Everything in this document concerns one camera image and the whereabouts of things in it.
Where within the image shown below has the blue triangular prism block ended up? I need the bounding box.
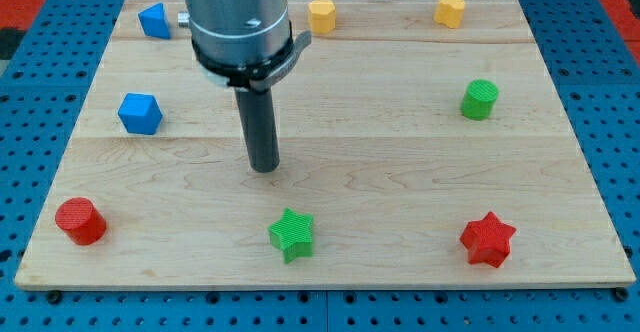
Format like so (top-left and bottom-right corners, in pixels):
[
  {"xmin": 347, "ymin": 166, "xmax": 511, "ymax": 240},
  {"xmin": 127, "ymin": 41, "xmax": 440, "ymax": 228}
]
[{"xmin": 138, "ymin": 3, "xmax": 171, "ymax": 39}]

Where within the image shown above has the red star block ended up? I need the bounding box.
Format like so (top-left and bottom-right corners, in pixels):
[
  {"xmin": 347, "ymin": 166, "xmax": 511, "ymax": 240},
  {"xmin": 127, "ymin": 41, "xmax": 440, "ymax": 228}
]
[{"xmin": 459, "ymin": 211, "xmax": 517, "ymax": 268}]

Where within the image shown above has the red cylinder block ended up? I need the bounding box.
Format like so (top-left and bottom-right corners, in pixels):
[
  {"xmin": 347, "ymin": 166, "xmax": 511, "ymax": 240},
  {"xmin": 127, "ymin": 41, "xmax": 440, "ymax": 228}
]
[{"xmin": 55, "ymin": 197, "xmax": 107, "ymax": 246}]

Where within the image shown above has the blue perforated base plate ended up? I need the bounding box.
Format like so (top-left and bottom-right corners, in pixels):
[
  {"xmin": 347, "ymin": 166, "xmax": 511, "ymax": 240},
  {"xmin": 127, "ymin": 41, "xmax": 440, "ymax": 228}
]
[{"xmin": 1, "ymin": 0, "xmax": 639, "ymax": 331}]

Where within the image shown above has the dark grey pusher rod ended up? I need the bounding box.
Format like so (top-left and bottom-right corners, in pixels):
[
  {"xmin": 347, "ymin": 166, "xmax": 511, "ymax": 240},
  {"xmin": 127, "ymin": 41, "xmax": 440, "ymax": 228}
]
[{"xmin": 235, "ymin": 88, "xmax": 279, "ymax": 173}]

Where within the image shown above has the black clamp ring with lever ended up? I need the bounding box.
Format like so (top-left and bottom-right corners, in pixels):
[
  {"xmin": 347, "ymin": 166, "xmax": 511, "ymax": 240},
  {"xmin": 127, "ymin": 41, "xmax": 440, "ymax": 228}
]
[{"xmin": 190, "ymin": 30, "xmax": 313, "ymax": 94}]

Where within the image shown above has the yellow heart block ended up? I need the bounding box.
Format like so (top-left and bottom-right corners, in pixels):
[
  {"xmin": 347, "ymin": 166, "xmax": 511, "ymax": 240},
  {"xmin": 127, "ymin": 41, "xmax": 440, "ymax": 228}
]
[{"xmin": 433, "ymin": 0, "xmax": 466, "ymax": 29}]

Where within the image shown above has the yellow hexagon block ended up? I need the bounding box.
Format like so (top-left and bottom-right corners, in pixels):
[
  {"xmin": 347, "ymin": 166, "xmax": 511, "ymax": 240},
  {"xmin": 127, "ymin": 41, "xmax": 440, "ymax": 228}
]
[{"xmin": 308, "ymin": 0, "xmax": 336, "ymax": 34}]

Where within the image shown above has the wooden board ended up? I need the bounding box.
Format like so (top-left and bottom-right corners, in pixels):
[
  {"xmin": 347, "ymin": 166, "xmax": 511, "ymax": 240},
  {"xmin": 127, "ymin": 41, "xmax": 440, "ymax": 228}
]
[{"xmin": 15, "ymin": 0, "xmax": 636, "ymax": 291}]

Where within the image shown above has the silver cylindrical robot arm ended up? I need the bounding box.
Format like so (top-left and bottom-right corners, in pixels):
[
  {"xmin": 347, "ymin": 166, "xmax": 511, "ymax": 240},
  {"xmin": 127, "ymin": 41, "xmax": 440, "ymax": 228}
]
[{"xmin": 185, "ymin": 0, "xmax": 293, "ymax": 88}]

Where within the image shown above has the blue cube block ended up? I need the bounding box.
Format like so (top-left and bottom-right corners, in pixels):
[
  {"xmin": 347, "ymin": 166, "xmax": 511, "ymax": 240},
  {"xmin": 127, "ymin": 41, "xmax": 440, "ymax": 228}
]
[{"xmin": 118, "ymin": 93, "xmax": 163, "ymax": 135}]

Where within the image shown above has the green star block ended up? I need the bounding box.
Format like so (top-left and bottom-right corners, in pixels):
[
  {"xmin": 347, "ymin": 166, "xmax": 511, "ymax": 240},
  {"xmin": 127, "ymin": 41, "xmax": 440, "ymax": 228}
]
[{"xmin": 268, "ymin": 208, "xmax": 314, "ymax": 264}]

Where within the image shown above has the green cylinder block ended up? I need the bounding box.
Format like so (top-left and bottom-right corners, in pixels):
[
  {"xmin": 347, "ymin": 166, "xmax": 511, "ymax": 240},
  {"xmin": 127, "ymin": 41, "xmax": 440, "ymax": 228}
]
[{"xmin": 460, "ymin": 79, "xmax": 499, "ymax": 121}]

